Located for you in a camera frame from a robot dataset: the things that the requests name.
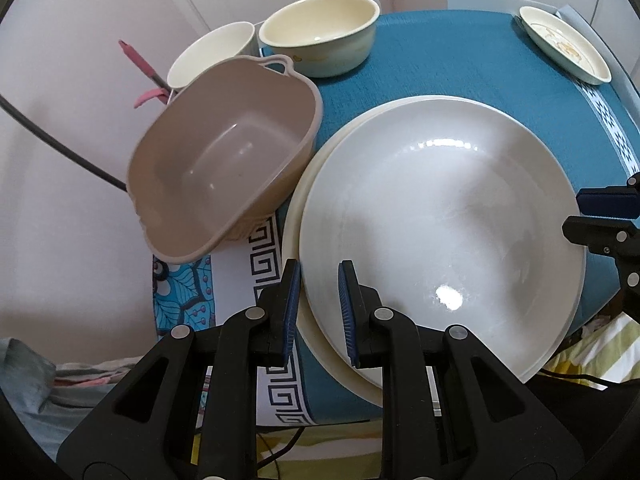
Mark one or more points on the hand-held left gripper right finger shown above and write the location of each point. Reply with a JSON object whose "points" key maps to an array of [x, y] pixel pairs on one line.
{"points": [[347, 310]]}

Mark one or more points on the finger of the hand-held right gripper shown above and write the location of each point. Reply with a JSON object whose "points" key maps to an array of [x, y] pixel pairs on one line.
{"points": [[607, 202], [635, 180]]}

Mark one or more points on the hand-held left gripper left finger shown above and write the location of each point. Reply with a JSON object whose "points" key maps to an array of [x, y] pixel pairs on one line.
{"points": [[288, 310]]}

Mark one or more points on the large cream plate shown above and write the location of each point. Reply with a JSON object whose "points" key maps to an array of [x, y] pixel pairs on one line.
{"points": [[292, 240]]}

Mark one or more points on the large white plate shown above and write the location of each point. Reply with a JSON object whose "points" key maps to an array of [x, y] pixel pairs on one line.
{"points": [[450, 235]]}

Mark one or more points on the small floral cream plate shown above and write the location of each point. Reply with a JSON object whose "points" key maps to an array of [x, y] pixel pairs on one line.
{"points": [[560, 40]]}

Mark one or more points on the beige plastic basin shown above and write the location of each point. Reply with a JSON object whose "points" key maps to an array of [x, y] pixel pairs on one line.
{"points": [[210, 160]]}

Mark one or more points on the white ceramic bowl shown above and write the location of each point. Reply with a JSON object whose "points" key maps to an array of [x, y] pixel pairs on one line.
{"points": [[210, 55]]}

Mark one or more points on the yellow patterned blanket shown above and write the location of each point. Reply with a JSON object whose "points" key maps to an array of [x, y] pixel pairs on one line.
{"points": [[590, 355]]}

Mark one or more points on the blue patterned tablecloth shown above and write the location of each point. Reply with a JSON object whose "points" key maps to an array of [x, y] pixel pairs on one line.
{"points": [[450, 60]]}

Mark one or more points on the grey cloth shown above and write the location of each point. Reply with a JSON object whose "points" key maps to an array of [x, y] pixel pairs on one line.
{"points": [[30, 375]]}

